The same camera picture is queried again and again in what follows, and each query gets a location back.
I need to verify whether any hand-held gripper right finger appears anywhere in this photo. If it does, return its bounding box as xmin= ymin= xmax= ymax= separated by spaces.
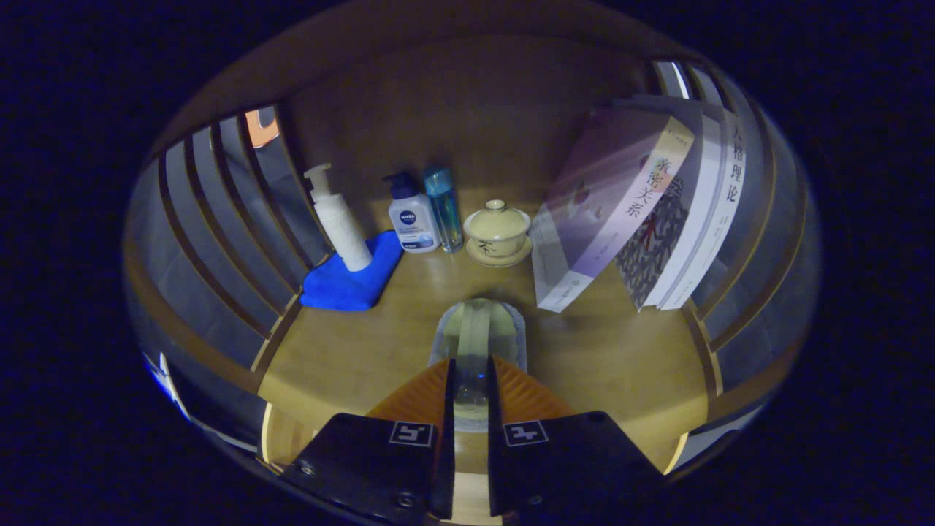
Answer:
xmin=486 ymin=356 xmax=665 ymax=521

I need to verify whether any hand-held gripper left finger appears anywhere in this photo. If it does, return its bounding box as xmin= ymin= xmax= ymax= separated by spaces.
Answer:
xmin=281 ymin=357 xmax=457 ymax=525

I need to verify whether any wooden countertop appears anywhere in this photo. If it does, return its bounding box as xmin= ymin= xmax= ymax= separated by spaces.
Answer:
xmin=256 ymin=237 xmax=724 ymax=525

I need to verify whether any wooden cabinet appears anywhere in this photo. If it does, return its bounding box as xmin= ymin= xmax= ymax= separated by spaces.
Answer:
xmin=123 ymin=0 xmax=823 ymax=505

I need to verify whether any blue cloth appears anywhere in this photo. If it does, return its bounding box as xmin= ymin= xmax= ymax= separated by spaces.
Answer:
xmin=299 ymin=229 xmax=405 ymax=313

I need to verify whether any patterned cover book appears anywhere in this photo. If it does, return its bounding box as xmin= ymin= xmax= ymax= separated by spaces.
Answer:
xmin=614 ymin=102 xmax=724 ymax=312

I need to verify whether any white pump bottle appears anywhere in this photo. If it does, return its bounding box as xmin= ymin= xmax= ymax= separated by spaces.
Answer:
xmin=303 ymin=162 xmax=373 ymax=272

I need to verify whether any cream lidded teacup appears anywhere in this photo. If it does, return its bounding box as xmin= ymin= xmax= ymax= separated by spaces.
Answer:
xmin=463 ymin=199 xmax=533 ymax=268

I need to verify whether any pale purple book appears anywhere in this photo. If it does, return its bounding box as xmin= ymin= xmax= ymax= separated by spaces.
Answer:
xmin=530 ymin=108 xmax=696 ymax=313

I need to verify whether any white lotion bottle blue cap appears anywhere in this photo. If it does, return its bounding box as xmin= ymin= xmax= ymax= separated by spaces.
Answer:
xmin=383 ymin=171 xmax=441 ymax=255

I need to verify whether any teal slim bottle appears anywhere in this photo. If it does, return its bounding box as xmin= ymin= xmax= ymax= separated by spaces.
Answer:
xmin=424 ymin=167 xmax=465 ymax=254

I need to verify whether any white book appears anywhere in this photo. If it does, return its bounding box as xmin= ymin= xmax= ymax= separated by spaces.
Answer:
xmin=657 ymin=110 xmax=747 ymax=311

